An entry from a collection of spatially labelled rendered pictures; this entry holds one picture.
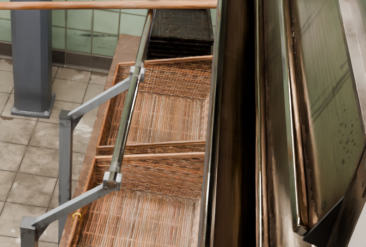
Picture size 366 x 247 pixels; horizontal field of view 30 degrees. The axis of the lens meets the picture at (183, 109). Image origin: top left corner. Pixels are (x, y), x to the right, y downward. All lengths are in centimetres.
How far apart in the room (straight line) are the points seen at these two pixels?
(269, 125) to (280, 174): 19
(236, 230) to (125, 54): 199
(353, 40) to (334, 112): 11
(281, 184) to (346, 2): 39
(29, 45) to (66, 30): 56
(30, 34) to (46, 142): 57
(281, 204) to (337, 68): 32
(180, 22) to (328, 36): 193
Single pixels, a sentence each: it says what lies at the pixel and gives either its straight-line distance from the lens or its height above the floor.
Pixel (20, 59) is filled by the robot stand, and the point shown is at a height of 36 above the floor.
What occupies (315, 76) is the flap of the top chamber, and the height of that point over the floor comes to 177.
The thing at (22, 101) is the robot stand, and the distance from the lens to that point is 372.
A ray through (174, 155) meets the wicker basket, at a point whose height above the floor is 80.
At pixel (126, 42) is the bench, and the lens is 333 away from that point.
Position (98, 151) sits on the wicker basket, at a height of 71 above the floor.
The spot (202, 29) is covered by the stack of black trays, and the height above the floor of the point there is 83.
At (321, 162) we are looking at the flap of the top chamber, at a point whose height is 176.
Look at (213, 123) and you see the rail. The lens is 153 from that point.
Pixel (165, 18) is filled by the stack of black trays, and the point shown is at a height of 83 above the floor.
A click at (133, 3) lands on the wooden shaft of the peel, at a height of 118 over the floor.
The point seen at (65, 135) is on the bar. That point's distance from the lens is 231.
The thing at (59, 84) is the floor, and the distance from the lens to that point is 400.
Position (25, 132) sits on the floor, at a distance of 367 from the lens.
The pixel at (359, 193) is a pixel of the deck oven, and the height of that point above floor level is 185.
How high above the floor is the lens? 240
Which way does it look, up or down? 38 degrees down
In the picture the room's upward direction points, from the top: 9 degrees clockwise
